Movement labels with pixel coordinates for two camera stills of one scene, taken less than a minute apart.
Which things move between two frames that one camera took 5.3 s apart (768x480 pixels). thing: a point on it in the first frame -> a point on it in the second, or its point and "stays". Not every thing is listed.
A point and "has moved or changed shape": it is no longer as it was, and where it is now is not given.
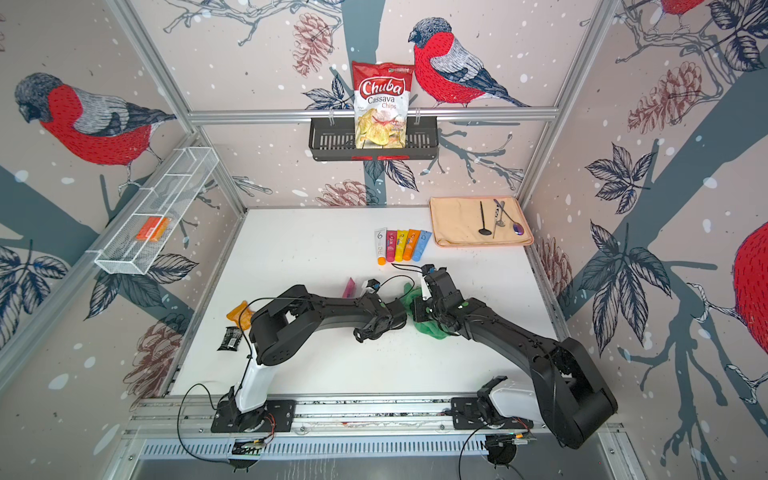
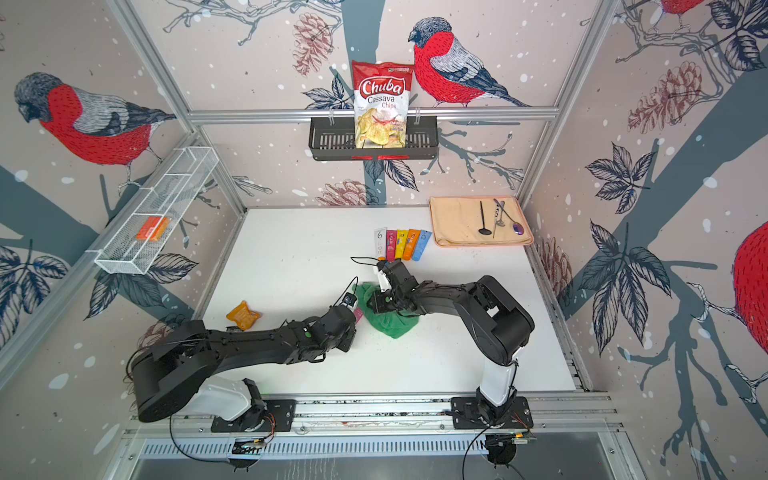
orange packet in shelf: (154, 229) stays
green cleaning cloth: (430, 327) has moved or changed shape
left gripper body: (368, 336) -> (344, 344)
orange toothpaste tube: (411, 244) stays
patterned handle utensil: (498, 213) stays
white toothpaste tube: (381, 246) stays
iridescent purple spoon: (517, 227) stays
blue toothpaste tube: (421, 245) stays
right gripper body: (426, 310) -> (388, 300)
